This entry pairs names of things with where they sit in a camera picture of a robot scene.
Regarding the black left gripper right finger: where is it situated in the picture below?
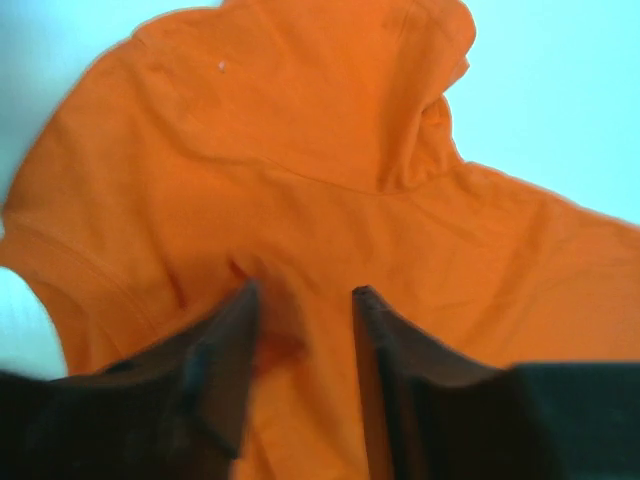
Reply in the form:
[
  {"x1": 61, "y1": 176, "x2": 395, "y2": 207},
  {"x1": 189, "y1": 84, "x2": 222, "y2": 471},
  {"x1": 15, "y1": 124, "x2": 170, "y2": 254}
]
[{"x1": 352, "y1": 286, "x2": 639, "y2": 479}]

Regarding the orange t-shirt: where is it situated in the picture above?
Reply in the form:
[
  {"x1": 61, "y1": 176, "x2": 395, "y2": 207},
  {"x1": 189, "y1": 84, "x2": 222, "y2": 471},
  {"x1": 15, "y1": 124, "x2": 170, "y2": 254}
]
[{"x1": 1, "y1": 1, "x2": 639, "y2": 479}]

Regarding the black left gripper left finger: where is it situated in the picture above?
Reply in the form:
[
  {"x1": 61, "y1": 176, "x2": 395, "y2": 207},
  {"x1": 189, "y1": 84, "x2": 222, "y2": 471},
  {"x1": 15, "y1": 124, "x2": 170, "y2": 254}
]
[{"x1": 1, "y1": 282, "x2": 260, "y2": 479}]

